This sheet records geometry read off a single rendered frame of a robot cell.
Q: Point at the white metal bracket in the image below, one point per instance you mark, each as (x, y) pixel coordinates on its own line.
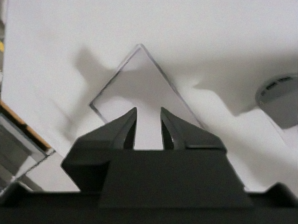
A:
(283, 112)

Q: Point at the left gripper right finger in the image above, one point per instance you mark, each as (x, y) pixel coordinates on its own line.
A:
(185, 135)

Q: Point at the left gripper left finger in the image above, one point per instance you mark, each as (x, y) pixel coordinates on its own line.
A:
(112, 134)

